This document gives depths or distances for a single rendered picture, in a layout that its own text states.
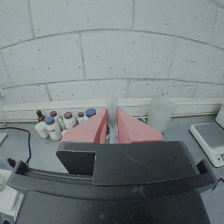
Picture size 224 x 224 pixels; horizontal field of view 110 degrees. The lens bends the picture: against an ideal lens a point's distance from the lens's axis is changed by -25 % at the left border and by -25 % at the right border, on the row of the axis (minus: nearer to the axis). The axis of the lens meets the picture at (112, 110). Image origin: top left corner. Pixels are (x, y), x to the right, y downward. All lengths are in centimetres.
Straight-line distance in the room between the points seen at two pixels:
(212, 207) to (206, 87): 67
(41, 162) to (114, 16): 69
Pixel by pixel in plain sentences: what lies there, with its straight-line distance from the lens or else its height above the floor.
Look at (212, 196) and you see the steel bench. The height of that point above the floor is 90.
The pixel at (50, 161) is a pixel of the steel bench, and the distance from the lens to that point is 52.
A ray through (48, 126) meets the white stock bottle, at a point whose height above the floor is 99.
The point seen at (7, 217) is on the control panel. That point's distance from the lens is 46.
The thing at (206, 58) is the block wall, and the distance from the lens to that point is 76.
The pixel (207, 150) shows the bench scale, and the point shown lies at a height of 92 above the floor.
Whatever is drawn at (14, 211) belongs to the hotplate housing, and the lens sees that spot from 43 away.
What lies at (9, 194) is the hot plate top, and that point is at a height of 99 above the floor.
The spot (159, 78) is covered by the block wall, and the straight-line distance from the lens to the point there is 61.
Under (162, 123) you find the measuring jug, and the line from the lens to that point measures 53.
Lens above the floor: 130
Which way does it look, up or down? 36 degrees down
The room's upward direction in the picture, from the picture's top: straight up
